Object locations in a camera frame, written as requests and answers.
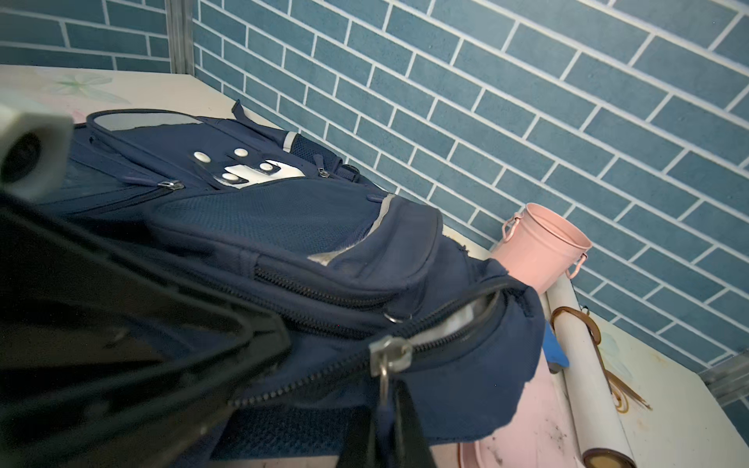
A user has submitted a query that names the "pink pencil case lid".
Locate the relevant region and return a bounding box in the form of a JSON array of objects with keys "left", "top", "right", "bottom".
[{"left": 458, "top": 357, "right": 581, "bottom": 468}]

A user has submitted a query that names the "blue whiteboard eraser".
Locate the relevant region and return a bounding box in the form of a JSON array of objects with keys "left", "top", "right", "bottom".
[{"left": 542, "top": 322, "right": 570, "bottom": 374}]

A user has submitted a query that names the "pink metal bucket cup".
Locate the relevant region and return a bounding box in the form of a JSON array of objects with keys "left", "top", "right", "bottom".
[{"left": 491, "top": 203, "right": 592, "bottom": 294}]

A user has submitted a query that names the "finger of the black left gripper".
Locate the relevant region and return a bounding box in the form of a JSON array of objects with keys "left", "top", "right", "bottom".
[{"left": 1, "top": 194, "right": 291, "bottom": 467}]

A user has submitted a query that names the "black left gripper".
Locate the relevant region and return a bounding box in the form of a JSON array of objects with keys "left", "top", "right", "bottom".
[{"left": 1, "top": 101, "right": 73, "bottom": 201}]

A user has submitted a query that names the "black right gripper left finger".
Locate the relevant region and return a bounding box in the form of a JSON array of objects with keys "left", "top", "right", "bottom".
[{"left": 335, "top": 407, "right": 378, "bottom": 468}]

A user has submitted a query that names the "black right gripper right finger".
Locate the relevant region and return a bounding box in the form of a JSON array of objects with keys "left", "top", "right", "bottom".
[{"left": 393, "top": 381, "right": 437, "bottom": 468}]

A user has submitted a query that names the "rolled white paper scroll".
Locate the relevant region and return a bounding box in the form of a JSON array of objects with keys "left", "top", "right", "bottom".
[{"left": 546, "top": 275, "right": 651, "bottom": 467}]

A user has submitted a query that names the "navy blue student backpack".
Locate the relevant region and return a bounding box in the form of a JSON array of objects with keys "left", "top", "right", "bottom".
[{"left": 41, "top": 105, "right": 544, "bottom": 459}]

